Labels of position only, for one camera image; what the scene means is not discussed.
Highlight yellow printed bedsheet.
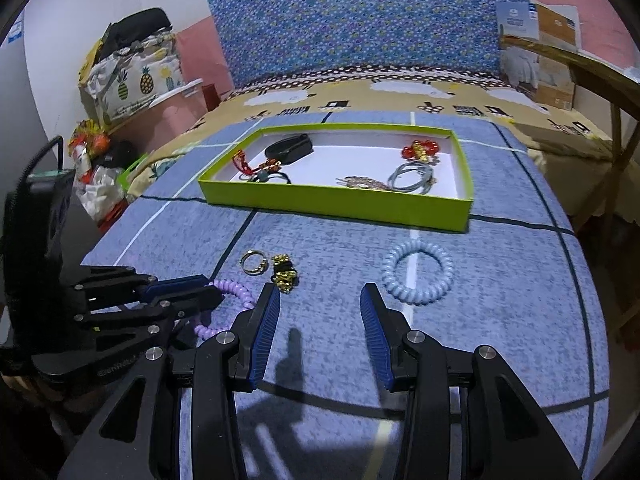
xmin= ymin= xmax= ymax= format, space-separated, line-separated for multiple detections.
xmin=127 ymin=62 xmax=640 ymax=221

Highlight red bead bracelet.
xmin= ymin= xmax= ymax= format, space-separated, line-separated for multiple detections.
xmin=401 ymin=139 xmax=441 ymax=165

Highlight gold black hair clip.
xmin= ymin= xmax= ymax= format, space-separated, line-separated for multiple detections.
xmin=269 ymin=255 xmax=298 ymax=293

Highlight orange snack bags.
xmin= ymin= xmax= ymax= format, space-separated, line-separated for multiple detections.
xmin=67 ymin=119 xmax=111 ymax=161

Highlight black wrist band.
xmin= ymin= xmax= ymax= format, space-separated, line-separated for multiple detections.
xmin=263 ymin=132 xmax=316 ymax=166

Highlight blue floral headboard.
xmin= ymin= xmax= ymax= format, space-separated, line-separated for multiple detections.
xmin=204 ymin=0 xmax=531 ymax=93

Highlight grey bangle bracelets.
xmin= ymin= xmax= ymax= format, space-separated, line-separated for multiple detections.
xmin=387 ymin=160 xmax=435 ymax=195

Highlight wooden table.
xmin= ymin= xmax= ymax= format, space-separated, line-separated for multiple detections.
xmin=500 ymin=35 xmax=640 ymax=351

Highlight pink storage box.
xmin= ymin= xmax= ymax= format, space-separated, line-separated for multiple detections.
xmin=107 ymin=77 xmax=211 ymax=136

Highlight pink bead bracelet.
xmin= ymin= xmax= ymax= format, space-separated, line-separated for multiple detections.
xmin=336 ymin=175 xmax=396 ymax=192

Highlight green shallow box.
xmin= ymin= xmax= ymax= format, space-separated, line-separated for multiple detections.
xmin=198 ymin=123 xmax=475 ymax=233

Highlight blue checked blanket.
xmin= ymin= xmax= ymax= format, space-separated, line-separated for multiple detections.
xmin=82 ymin=110 xmax=613 ymax=480

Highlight black bag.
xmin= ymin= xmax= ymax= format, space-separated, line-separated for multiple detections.
xmin=97 ymin=7 xmax=173 ymax=58

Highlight gold ring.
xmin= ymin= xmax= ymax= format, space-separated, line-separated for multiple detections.
xmin=240 ymin=250 xmax=268 ymax=276

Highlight black cable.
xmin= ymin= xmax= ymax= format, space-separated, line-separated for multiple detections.
xmin=17 ymin=136 xmax=66 ymax=186

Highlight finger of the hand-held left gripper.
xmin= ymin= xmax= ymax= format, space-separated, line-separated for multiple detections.
xmin=75 ymin=287 xmax=225 ymax=356
xmin=75 ymin=266 xmax=210 ymax=306

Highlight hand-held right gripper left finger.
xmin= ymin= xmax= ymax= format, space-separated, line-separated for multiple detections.
xmin=57 ymin=282 xmax=282 ymax=480

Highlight pineapple print bag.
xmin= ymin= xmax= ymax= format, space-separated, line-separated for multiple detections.
xmin=77 ymin=30 xmax=186 ymax=121

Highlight green plastic bag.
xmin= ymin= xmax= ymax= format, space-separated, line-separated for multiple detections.
xmin=117 ymin=152 xmax=151 ymax=181

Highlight light blue coil hair tie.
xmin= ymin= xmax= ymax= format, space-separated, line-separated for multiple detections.
xmin=381 ymin=240 xmax=455 ymax=306

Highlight printed cardboard box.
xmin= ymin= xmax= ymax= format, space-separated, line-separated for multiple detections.
xmin=495 ymin=1 xmax=581 ymax=111

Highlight white plastic bag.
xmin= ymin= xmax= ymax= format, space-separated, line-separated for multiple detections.
xmin=75 ymin=160 xmax=126 ymax=221

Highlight grey refrigerator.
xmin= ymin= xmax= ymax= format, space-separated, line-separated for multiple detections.
xmin=0 ymin=10 xmax=56 ymax=196

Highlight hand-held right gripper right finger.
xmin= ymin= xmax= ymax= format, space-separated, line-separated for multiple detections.
xmin=360 ymin=282 xmax=583 ymax=480

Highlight purple coil hair tie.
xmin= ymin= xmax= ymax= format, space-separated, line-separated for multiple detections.
xmin=194 ymin=279 xmax=258 ymax=341

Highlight red knotted cord charm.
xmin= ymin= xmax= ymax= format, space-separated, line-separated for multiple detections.
xmin=231 ymin=149 xmax=293 ymax=183

